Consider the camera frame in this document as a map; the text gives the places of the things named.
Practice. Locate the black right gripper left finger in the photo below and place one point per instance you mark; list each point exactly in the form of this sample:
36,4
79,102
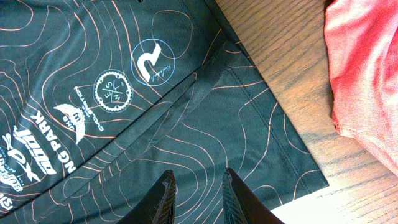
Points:
157,206

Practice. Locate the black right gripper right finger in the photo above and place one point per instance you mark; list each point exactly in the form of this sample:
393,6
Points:
240,205

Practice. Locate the black printed cycling jersey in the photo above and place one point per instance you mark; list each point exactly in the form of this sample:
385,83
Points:
99,98

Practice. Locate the red folded garment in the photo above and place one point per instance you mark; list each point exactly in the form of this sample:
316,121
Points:
361,40

